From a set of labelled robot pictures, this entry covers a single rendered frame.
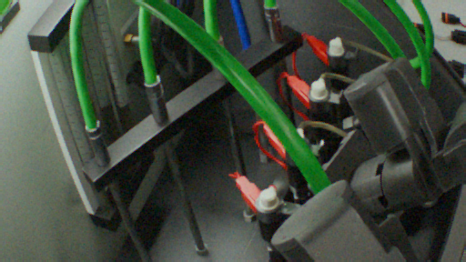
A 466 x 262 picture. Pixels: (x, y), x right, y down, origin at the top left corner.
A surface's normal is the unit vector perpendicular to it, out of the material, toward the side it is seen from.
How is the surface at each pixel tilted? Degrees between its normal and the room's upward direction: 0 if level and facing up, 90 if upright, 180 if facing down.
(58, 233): 90
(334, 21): 90
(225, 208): 0
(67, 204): 90
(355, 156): 46
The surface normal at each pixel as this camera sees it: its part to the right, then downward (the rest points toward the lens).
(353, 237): 0.07, -0.02
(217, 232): -0.14, -0.68
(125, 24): 0.91, 0.19
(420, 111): -0.48, 0.38
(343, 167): 0.47, -0.21
